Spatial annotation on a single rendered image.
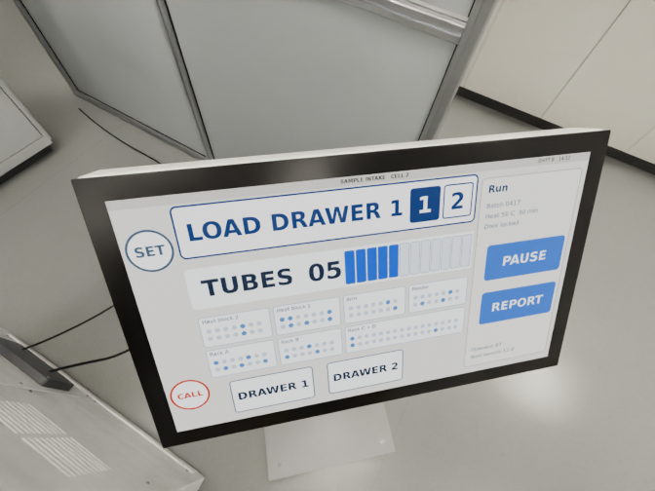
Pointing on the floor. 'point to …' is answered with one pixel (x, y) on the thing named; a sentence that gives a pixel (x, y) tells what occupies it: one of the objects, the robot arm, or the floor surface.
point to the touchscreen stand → (327, 440)
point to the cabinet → (74, 434)
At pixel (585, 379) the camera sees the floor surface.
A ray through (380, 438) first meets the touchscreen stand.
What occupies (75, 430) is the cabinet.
